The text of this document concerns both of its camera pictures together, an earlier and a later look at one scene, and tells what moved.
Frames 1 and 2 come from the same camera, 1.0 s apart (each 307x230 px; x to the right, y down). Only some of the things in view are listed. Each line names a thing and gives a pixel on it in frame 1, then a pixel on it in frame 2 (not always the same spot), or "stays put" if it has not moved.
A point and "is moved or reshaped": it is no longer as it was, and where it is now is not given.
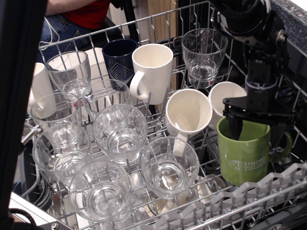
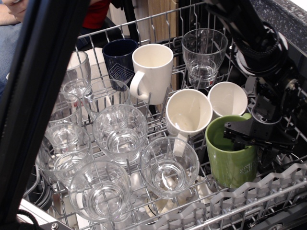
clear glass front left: [57, 149] stays put
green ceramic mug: [246, 161] is moved or reshaped
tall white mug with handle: [155, 61] stays put
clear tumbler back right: [204, 49] stays put
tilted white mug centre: [187, 111] stays put
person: [67, 23] to [13, 13]
